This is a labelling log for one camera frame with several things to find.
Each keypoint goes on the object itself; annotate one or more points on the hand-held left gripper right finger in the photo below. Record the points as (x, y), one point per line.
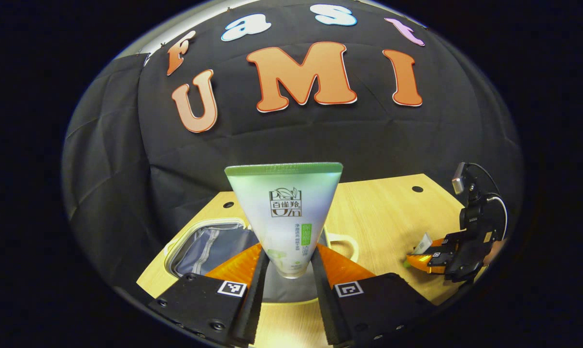
(322, 304)

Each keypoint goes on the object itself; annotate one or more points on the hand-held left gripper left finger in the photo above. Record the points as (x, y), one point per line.
(260, 299)

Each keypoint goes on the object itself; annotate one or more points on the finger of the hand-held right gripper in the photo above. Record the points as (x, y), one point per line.
(429, 263)
(443, 243)

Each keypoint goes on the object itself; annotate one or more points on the green and white tube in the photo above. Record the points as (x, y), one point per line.
(284, 217)

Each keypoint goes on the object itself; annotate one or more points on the pale yellow suitcase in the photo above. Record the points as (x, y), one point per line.
(209, 249)

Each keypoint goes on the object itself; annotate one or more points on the small grey white tube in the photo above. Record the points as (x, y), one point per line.
(422, 243)

